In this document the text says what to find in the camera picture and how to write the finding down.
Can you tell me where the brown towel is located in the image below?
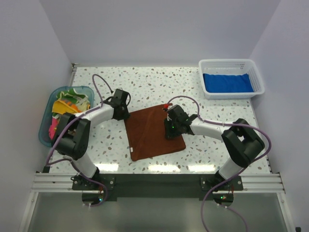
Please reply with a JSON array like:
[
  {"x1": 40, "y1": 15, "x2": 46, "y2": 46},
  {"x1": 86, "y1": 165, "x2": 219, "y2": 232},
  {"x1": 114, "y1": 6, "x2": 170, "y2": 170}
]
[{"x1": 125, "y1": 105, "x2": 186, "y2": 161}]

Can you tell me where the blue towel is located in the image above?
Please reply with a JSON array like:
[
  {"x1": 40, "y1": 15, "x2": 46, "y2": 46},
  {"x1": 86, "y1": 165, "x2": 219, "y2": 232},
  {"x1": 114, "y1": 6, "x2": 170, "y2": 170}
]
[{"x1": 203, "y1": 73, "x2": 254, "y2": 93}]

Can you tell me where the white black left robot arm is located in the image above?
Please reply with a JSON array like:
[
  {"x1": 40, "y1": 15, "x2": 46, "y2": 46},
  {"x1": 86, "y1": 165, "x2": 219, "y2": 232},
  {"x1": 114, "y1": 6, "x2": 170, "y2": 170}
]
[{"x1": 48, "y1": 89, "x2": 131, "y2": 190}]

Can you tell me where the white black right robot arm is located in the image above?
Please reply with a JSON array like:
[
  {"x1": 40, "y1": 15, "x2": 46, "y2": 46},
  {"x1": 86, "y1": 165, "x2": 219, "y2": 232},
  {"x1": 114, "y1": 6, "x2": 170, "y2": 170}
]
[{"x1": 163, "y1": 104, "x2": 265, "y2": 190}]

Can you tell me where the green patterned towel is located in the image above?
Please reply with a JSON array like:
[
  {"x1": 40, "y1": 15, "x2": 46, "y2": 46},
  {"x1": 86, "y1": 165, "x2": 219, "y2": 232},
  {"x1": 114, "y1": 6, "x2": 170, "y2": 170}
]
[{"x1": 56, "y1": 88, "x2": 91, "y2": 112}]

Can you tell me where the white plastic mesh basket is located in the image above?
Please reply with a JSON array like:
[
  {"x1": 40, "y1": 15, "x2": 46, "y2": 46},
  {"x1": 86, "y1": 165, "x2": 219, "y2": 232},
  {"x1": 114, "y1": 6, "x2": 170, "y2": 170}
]
[{"x1": 198, "y1": 59, "x2": 265, "y2": 100}]

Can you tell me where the pink towel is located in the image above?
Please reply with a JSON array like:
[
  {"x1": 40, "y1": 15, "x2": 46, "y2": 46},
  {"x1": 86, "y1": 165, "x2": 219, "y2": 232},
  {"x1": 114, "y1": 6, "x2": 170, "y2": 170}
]
[{"x1": 48, "y1": 118, "x2": 58, "y2": 140}]

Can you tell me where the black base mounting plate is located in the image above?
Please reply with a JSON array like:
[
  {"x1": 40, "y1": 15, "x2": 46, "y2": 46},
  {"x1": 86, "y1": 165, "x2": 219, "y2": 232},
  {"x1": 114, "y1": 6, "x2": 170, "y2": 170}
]
[{"x1": 70, "y1": 174, "x2": 244, "y2": 203}]

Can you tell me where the teal plastic bin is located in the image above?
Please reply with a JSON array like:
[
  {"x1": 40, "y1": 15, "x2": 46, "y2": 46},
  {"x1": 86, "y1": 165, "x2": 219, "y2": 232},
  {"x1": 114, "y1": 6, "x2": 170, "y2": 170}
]
[{"x1": 38, "y1": 86, "x2": 95, "y2": 147}]

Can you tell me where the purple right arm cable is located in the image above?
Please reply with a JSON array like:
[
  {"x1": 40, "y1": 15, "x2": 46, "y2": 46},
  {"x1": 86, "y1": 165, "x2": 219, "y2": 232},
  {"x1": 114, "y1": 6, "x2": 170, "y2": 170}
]
[{"x1": 168, "y1": 96, "x2": 273, "y2": 232}]

